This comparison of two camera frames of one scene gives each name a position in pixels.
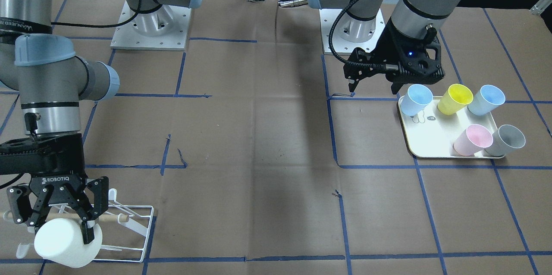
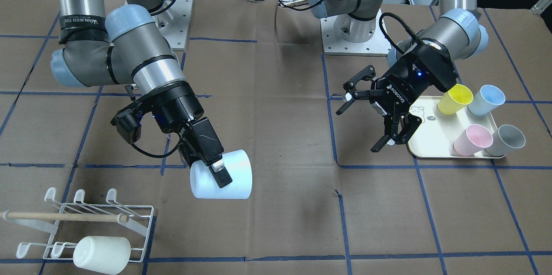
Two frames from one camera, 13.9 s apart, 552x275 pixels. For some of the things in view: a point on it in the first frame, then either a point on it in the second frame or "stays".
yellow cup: [458, 96] stays
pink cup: [475, 139] stays
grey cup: [506, 139] stays
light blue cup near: [486, 100] stays
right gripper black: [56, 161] → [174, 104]
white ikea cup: [60, 241] → [105, 254]
